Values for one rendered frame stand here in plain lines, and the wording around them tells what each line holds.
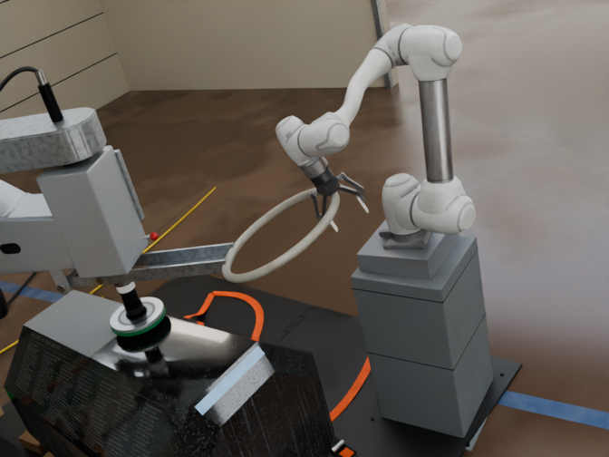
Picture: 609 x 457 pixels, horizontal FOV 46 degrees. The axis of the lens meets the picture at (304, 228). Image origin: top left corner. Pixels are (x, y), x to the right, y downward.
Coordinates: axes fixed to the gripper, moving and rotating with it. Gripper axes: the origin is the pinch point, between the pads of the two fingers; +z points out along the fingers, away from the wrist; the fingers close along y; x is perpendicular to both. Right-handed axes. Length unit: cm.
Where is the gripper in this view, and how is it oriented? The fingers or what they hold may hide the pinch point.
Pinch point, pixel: (350, 217)
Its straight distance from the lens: 252.3
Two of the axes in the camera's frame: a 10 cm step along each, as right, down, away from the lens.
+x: 0.5, 3.9, -9.2
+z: 5.5, 7.6, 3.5
